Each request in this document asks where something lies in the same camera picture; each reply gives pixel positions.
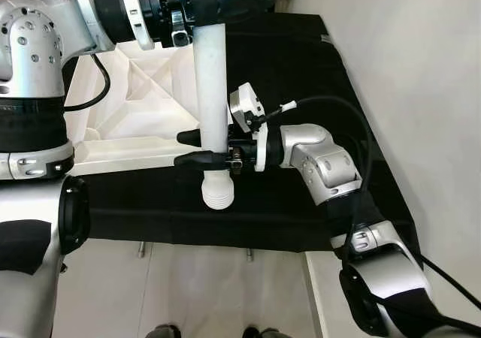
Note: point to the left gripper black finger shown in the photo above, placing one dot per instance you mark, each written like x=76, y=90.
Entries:
x=233, y=0

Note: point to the white plastic children table top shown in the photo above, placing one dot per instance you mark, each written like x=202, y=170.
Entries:
x=135, y=113

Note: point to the white plastic table leg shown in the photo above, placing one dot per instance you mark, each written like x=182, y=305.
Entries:
x=210, y=75

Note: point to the grey metal table foot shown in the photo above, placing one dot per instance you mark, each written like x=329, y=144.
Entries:
x=140, y=249
x=249, y=254

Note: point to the grey right robot leg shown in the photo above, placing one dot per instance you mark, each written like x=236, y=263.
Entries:
x=267, y=333

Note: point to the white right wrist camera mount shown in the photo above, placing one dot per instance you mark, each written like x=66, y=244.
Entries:
x=244, y=101

